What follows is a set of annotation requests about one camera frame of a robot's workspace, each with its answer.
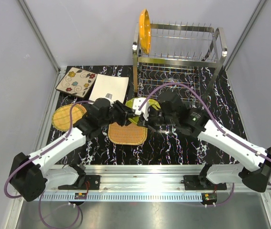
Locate right aluminium frame post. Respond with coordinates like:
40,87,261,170
224,0,268,71

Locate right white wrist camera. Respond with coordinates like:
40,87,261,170
131,97,150,121

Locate green dotted plate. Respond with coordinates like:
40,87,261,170
125,97,161,125

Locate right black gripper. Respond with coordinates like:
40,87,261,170
137,106,177,132

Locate white black-rimmed square plate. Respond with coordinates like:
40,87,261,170
89,74,129,103

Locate floral square ceramic plate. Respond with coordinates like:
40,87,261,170
56,67,97,98

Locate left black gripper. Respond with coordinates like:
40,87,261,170
99,100,139,127

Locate orange octagonal plate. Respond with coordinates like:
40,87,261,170
139,9,151,54

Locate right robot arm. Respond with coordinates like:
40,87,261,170
132,91,271,193

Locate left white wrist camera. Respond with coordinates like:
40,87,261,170
105,93,112,101

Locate black marble pattern mat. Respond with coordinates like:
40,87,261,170
59,66,246,165

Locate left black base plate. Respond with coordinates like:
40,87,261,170
72,175,101,190

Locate aluminium mounting rail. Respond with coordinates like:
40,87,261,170
15,164,271,203

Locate steel two-tier dish rack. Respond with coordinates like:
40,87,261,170
132,22,228,104

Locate left aluminium frame post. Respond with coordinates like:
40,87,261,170
16,0,61,74

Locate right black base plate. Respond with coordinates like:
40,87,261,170
182,175,210,190

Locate green wicker plate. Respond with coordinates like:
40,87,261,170
51,104,87,132

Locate aluminium frame post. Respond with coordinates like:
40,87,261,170
224,0,268,71
16,0,61,74

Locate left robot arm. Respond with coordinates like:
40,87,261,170
4,98,141,202

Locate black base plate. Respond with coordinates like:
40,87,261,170
72,175,101,190
182,175,210,190

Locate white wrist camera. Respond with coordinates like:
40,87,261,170
131,97,150,121
105,93,112,101

